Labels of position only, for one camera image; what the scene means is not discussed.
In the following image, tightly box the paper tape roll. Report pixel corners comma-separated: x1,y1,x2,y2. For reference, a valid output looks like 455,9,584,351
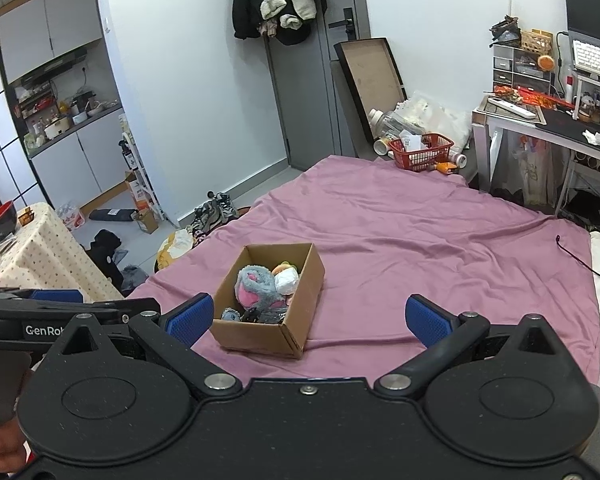
373,138,390,156

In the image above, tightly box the white plastic bag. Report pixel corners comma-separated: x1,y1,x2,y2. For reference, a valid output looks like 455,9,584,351
394,91,471,150

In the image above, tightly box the white keyboard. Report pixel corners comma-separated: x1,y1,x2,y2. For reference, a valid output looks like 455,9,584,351
572,40,600,76

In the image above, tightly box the brown cardboard box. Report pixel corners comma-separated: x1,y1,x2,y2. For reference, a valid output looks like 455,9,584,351
211,243,325,359

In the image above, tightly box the grey drawer organizer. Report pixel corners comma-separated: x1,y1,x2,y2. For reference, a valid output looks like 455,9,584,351
492,46,552,94

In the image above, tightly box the white desk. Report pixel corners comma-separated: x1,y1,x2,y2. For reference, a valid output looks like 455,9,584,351
471,96,600,216

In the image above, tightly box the orange bottle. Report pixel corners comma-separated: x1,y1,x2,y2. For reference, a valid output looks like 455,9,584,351
434,162,457,174

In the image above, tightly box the grey door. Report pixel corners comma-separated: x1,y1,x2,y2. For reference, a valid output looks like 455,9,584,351
266,0,370,170

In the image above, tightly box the black framed cork board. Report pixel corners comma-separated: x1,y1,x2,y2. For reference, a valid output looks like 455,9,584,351
335,37,407,144

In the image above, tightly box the pair of sneakers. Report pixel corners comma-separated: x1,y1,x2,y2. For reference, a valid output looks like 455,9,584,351
190,191,239,235

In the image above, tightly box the hamburger plush toy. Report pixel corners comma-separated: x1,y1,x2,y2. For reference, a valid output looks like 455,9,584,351
272,261,296,275

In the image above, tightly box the red plastic basket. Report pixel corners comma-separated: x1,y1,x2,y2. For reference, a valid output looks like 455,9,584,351
389,133,453,172

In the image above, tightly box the dotted tablecloth table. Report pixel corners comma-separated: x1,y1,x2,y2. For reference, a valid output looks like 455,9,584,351
0,203,122,302

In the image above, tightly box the white soft wad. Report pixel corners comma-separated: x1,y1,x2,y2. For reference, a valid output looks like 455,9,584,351
273,269,300,296

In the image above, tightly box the black stitched soft toy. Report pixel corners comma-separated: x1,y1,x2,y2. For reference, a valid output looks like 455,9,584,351
240,308,261,323

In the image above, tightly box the yellow white bag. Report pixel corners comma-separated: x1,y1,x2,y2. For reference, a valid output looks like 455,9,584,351
156,229,197,271

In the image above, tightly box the person's left hand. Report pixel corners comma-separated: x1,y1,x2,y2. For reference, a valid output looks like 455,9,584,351
0,416,28,474

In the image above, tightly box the white kitchen cabinet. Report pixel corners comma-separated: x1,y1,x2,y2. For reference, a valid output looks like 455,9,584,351
0,0,131,208

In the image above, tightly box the clear plastic bottle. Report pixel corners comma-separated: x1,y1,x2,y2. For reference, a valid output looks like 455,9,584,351
367,108,419,139

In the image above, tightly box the blue knitted soft toy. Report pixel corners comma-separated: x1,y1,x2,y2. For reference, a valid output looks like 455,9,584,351
221,308,242,322

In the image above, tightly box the small cardboard box on floor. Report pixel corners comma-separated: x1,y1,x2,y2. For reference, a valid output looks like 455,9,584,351
133,209,159,234

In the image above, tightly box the blue fluffy plush slipper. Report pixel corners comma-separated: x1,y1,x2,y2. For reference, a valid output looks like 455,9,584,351
234,266,288,324

